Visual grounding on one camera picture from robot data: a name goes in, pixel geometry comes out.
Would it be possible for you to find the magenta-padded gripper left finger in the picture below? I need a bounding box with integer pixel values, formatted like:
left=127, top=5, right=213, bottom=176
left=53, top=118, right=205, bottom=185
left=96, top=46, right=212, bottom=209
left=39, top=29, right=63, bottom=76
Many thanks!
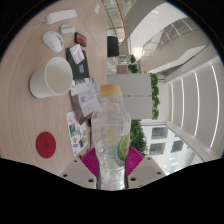
left=60, top=146, right=100, bottom=191

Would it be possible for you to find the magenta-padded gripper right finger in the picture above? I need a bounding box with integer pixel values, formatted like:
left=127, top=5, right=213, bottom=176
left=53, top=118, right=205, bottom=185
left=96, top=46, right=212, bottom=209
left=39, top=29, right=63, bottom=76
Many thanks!
left=124, top=145, right=167, bottom=190

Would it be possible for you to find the clear drink bottle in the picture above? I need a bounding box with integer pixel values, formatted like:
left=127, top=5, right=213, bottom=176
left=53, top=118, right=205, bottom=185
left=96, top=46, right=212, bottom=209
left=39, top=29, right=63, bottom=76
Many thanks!
left=90, top=83, right=132, bottom=191

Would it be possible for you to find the row of green potted trees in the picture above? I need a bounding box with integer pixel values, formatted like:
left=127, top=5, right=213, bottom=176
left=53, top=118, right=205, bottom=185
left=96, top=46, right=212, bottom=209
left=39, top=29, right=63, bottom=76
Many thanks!
left=129, top=119, right=149, bottom=156

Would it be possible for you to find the flat round red coaster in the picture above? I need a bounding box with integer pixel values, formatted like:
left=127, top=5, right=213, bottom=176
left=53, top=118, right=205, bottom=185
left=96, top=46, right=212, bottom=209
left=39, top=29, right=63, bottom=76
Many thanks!
left=35, top=131, right=57, bottom=159

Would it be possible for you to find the brown book with papers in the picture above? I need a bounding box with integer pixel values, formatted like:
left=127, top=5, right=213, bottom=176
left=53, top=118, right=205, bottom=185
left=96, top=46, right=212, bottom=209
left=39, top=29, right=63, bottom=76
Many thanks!
left=69, top=77, right=103, bottom=126

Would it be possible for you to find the white cabinet topped with plants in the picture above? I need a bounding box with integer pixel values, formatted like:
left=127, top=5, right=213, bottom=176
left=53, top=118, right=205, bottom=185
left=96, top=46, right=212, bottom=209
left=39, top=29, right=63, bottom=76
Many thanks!
left=106, top=72, right=160, bottom=121

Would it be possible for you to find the white mug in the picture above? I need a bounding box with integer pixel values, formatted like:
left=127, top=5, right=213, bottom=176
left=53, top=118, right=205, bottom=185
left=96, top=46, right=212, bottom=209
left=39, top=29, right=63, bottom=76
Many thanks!
left=28, top=56, right=74, bottom=99

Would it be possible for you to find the brown planter with plants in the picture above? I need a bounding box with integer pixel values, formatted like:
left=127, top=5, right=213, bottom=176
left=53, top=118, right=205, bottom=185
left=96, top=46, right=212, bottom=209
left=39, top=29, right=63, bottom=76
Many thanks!
left=116, top=54, right=139, bottom=74

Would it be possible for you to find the black notebook with white card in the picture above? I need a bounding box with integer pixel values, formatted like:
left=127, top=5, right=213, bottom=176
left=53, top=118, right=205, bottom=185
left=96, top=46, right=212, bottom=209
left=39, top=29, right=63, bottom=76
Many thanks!
left=65, top=44, right=88, bottom=80

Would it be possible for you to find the black chair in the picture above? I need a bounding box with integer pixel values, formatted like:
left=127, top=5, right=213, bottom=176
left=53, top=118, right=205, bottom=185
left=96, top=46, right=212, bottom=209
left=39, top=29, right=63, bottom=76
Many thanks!
left=106, top=35, right=120, bottom=58

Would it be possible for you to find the small black red box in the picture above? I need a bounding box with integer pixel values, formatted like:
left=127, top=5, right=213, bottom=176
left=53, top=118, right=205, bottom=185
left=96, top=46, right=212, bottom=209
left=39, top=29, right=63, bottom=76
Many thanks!
left=73, top=31, right=88, bottom=48

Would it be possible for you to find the white computer mouse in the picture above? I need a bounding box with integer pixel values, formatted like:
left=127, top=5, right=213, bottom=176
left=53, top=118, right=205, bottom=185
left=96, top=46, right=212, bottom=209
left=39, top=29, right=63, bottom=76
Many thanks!
left=41, top=30, right=65, bottom=54

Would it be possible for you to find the small white grey device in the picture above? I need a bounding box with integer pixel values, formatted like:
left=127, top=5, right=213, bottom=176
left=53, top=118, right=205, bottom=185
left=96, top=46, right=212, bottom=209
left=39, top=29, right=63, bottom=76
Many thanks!
left=59, top=23, right=77, bottom=35

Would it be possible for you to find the white power strip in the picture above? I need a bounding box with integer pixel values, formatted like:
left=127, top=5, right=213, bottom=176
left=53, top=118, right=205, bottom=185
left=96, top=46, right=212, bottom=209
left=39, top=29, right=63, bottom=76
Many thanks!
left=44, top=9, right=78, bottom=26

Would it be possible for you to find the white power cable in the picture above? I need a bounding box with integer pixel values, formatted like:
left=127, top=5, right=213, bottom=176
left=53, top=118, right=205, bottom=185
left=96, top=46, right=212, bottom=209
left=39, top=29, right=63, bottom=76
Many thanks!
left=33, top=16, right=48, bottom=24

